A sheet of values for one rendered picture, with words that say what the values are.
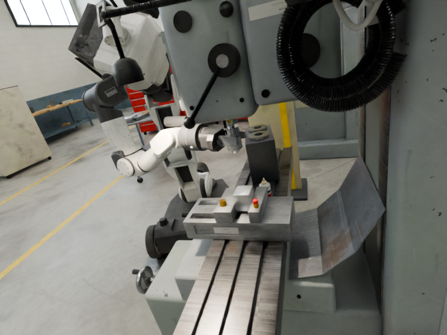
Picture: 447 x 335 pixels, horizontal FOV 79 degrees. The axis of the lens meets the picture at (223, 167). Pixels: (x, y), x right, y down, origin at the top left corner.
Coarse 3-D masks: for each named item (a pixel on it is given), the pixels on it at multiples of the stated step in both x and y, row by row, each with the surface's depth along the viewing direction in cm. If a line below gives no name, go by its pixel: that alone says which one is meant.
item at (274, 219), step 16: (256, 192) 90; (192, 208) 97; (208, 208) 95; (272, 208) 87; (288, 208) 85; (192, 224) 90; (208, 224) 88; (224, 224) 86; (240, 224) 84; (256, 224) 82; (272, 224) 80; (288, 224) 79; (256, 240) 85; (272, 240) 83; (288, 240) 81
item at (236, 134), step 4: (224, 132) 79; (232, 132) 78; (236, 132) 78; (232, 136) 78; (236, 136) 78; (240, 136) 80; (240, 140) 80; (240, 144) 80; (228, 148) 81; (232, 148) 80; (236, 148) 80; (240, 148) 80
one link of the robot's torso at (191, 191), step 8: (192, 152) 149; (192, 160) 156; (168, 168) 154; (176, 168) 158; (184, 168) 159; (192, 168) 154; (176, 176) 157; (184, 176) 165; (192, 176) 158; (184, 184) 169; (192, 184) 168; (200, 184) 170; (184, 192) 168; (192, 192) 168; (200, 192) 169; (184, 200) 173; (192, 200) 173
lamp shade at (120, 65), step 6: (120, 60) 67; (126, 60) 67; (132, 60) 68; (114, 66) 67; (120, 66) 66; (126, 66) 67; (132, 66) 67; (138, 66) 69; (114, 72) 68; (120, 72) 67; (126, 72) 67; (132, 72) 67; (138, 72) 68; (114, 78) 69; (120, 78) 67; (126, 78) 67; (132, 78) 68; (138, 78) 69; (120, 84) 68
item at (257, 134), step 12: (252, 132) 122; (264, 132) 116; (252, 144) 111; (264, 144) 111; (252, 156) 113; (264, 156) 113; (276, 156) 112; (252, 168) 115; (264, 168) 115; (276, 168) 115; (252, 180) 118
